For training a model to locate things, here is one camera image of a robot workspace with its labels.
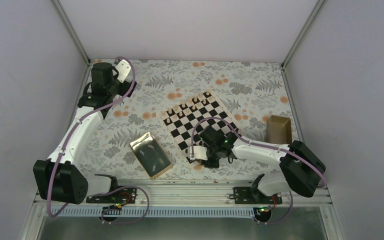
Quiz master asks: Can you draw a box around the gold tin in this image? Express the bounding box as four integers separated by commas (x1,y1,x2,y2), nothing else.
129,132,173,180
266,115,293,144

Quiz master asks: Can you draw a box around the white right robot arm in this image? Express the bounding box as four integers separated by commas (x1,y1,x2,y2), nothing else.
188,126,326,204

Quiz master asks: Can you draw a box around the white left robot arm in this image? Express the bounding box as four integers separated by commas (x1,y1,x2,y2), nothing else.
33,59,137,204

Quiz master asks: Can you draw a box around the black and white chessboard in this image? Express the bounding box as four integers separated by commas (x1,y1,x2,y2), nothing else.
159,91,240,164

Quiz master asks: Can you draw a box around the floral patterned table mat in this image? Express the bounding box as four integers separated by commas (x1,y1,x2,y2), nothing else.
79,60,294,181

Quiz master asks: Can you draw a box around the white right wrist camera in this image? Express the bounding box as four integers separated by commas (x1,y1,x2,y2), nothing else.
188,145,208,161

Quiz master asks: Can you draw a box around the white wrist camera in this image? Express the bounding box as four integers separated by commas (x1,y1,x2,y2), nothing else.
115,59,132,83
188,145,208,161

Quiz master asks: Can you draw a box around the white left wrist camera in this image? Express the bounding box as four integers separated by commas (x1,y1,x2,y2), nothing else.
115,59,132,83

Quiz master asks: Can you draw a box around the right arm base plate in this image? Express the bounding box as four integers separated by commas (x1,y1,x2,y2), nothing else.
228,186,283,205

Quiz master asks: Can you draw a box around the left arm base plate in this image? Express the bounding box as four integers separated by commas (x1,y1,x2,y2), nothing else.
86,187,137,205

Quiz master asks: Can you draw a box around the aluminium rail frame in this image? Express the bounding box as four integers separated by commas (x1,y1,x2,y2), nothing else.
21,180,344,240

